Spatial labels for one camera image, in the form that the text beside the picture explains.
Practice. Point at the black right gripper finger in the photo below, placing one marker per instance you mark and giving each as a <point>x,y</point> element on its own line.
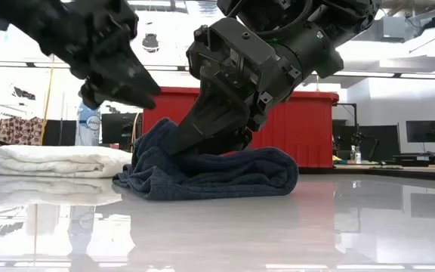
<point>210,121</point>
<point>242,141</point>

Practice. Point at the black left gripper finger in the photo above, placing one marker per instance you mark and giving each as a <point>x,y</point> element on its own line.
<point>104,94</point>
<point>130,79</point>

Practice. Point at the black garment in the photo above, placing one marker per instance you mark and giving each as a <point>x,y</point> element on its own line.
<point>221,174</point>

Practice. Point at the red plastic laundry bin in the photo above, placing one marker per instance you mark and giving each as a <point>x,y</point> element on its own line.
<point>308,128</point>

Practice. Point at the white lace shirt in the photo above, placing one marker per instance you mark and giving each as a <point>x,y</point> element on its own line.
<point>51,160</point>

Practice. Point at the black background robot arm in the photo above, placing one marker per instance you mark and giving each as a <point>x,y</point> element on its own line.
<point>357,140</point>

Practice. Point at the black square monitor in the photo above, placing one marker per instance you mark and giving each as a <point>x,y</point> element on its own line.
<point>117,130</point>

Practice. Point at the black ceiling dome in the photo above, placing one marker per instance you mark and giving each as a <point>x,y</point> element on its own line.
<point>150,41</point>

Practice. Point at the brown patterned cloth panel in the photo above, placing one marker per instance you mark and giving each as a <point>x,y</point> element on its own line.
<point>21,130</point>

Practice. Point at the small clear bottle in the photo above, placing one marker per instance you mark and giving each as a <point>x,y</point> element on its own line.
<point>358,155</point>
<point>352,154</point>

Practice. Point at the black desk monitor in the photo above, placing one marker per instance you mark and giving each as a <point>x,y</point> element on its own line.
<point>425,130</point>

